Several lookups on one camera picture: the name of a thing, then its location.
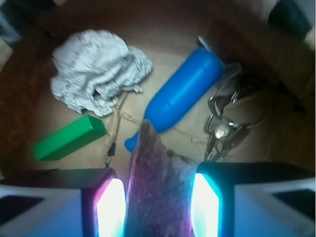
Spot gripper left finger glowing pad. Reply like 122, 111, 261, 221
0, 168, 126, 237

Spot silver key bunch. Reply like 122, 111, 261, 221
197, 36, 272, 162

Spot crumpled white paper ball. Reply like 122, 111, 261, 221
50, 30, 153, 117

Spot blue plastic bottle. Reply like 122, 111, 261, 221
124, 48, 224, 153

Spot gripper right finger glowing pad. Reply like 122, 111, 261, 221
190, 162, 316, 237

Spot green rectangular block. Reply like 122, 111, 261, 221
34, 115, 107, 161

